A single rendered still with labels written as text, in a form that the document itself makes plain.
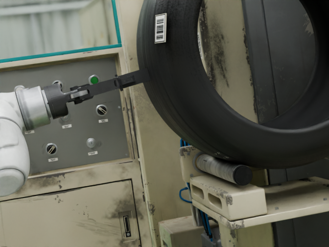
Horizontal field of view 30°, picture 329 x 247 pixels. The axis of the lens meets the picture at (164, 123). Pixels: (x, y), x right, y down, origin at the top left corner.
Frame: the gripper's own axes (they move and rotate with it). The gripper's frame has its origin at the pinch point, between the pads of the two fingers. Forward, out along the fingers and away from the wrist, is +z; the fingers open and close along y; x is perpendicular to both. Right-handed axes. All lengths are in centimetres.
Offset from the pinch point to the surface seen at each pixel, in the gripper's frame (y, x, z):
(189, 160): 24.3, 25.6, 12.0
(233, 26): 26.7, -6.4, 35.3
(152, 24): -7.5, -9.9, 5.9
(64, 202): 59, 31, -24
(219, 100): -13.1, 9.6, 14.2
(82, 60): 64, -11, -5
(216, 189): -1.0, 30.1, 11.1
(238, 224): -10.3, 37.0, 11.5
